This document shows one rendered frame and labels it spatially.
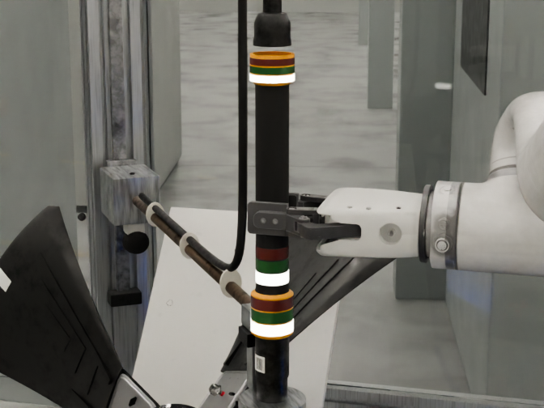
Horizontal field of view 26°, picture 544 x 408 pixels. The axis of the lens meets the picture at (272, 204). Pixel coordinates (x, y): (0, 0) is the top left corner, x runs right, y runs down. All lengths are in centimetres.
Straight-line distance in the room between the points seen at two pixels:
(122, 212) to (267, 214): 62
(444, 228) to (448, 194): 3
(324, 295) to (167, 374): 36
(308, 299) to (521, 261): 29
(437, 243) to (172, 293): 59
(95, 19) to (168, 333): 50
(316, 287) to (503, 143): 29
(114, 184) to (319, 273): 49
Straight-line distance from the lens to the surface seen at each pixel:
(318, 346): 154
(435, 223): 110
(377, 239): 110
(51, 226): 139
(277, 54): 116
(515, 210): 110
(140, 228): 175
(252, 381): 124
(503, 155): 113
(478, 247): 110
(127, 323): 191
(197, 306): 160
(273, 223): 114
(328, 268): 131
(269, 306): 117
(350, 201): 112
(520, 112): 104
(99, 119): 182
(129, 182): 172
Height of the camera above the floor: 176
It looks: 14 degrees down
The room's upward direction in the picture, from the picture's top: straight up
